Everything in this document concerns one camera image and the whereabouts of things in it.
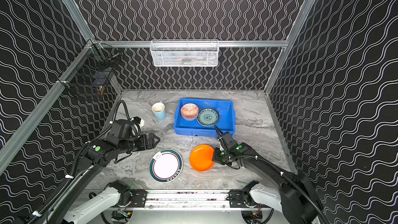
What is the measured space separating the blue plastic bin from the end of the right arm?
210mm

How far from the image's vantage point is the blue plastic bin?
0.95 meters

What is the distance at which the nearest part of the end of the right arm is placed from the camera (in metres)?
0.59
